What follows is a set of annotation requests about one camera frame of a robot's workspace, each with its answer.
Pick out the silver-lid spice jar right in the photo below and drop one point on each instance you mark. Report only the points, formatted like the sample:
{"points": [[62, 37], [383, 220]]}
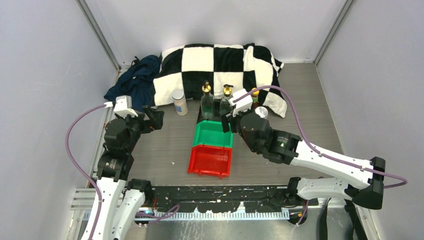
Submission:
{"points": [[262, 112]]}

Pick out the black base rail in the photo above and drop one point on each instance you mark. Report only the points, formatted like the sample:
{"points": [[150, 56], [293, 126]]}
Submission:
{"points": [[222, 198]]}

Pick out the dark blue cloth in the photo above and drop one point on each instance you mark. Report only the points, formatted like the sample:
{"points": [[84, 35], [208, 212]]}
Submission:
{"points": [[136, 82]]}

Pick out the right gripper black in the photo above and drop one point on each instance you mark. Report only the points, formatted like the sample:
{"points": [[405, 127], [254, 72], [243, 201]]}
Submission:
{"points": [[225, 121]]}

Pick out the silver-lid spice jar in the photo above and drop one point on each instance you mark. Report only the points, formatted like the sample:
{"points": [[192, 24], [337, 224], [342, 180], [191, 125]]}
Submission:
{"points": [[262, 112], [179, 101]]}

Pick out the gold-top oil bottle brown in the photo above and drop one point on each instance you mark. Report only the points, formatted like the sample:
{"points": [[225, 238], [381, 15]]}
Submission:
{"points": [[224, 106]]}

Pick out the yellow-capped sauce bottle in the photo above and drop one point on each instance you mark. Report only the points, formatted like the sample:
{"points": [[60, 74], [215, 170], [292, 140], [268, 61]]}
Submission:
{"points": [[255, 98]]}

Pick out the black plastic bin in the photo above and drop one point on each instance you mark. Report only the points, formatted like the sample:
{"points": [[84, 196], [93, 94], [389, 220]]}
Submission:
{"points": [[217, 116]]}

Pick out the red plastic bin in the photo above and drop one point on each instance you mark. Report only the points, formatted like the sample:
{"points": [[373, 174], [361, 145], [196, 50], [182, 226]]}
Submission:
{"points": [[210, 160]]}

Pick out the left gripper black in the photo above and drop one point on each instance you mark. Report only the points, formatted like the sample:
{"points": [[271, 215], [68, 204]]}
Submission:
{"points": [[156, 116]]}

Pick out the gold-top clear glass bottle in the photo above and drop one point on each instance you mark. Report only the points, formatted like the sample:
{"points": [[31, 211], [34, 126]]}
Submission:
{"points": [[207, 102]]}

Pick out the green plastic bin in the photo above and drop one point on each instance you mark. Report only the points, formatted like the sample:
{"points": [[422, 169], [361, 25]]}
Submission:
{"points": [[211, 133]]}

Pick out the black white checkered blanket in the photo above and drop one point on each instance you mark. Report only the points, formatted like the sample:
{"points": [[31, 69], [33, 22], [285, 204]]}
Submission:
{"points": [[188, 67]]}

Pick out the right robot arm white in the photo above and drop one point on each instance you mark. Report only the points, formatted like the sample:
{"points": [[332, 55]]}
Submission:
{"points": [[358, 180]]}

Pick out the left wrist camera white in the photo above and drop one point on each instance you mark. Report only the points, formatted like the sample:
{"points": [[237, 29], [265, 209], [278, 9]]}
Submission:
{"points": [[122, 106]]}

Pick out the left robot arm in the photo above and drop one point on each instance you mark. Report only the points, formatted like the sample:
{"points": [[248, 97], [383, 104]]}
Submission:
{"points": [[118, 199]]}

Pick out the silver-lid spice jar left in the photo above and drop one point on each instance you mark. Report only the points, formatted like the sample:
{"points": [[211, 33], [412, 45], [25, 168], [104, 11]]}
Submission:
{"points": [[179, 101]]}

